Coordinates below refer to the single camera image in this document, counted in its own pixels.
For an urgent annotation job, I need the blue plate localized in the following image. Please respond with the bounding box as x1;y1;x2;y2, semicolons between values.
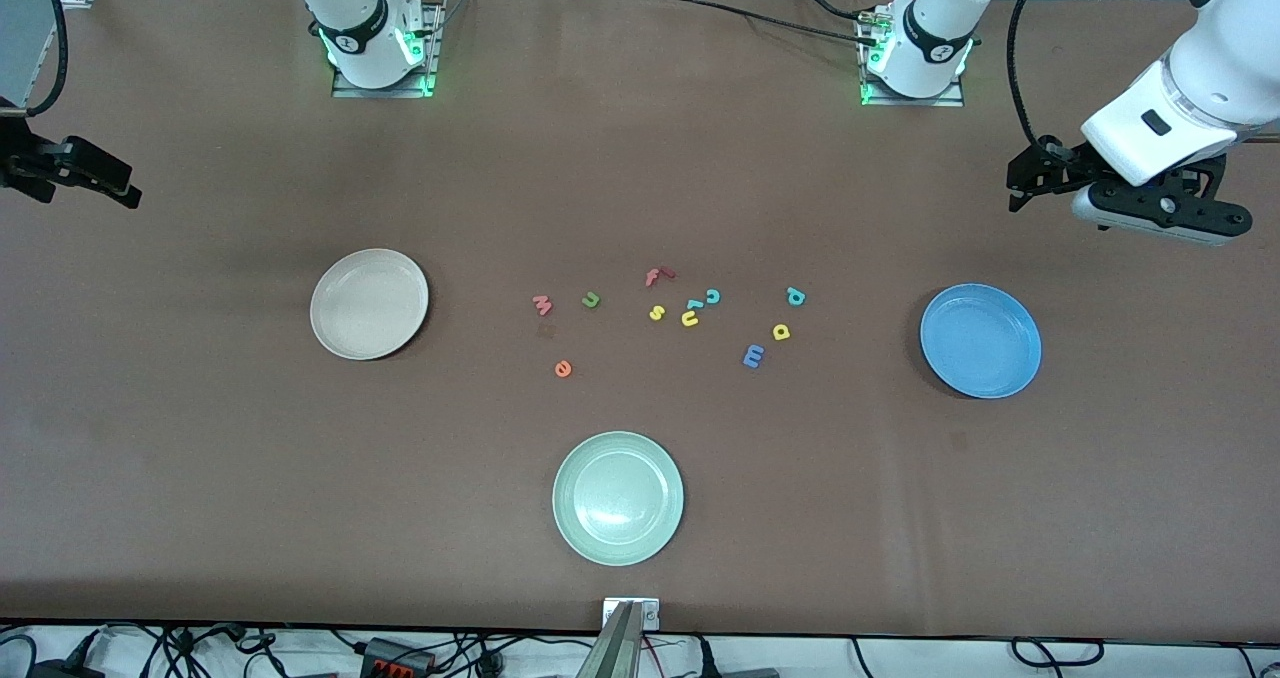
919;283;1044;400

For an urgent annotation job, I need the beige brown plate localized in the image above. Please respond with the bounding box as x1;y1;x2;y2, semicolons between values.
309;248;431;362

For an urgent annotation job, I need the pale green plate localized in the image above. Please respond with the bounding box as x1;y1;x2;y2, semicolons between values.
552;431;686;567

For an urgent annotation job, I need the black red power strip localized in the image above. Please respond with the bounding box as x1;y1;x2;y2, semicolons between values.
360;638;436;675

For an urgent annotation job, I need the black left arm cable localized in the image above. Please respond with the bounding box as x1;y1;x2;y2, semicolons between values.
1007;0;1061;149

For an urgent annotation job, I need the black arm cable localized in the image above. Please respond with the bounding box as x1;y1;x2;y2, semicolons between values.
0;0;69;119
1007;0;1061;149

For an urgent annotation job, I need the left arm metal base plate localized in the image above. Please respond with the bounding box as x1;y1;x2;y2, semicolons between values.
860;18;967;109

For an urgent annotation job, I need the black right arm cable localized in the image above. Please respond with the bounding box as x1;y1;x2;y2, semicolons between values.
0;0;69;119

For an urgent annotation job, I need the short black table cable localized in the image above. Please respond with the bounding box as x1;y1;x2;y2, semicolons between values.
790;0;873;21

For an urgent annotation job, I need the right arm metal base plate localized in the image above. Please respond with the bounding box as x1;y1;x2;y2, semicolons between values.
331;0;439;100

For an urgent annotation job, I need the long black table cable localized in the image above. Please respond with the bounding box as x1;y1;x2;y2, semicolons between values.
660;0;881;47

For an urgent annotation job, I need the black looped floor cable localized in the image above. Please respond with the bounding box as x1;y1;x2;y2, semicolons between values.
1010;638;1106;669

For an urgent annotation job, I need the small metal bracket plate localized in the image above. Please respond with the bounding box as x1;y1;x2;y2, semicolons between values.
602;598;661;631

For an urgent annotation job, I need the grey metal post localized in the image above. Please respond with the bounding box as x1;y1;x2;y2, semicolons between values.
575;603;646;678

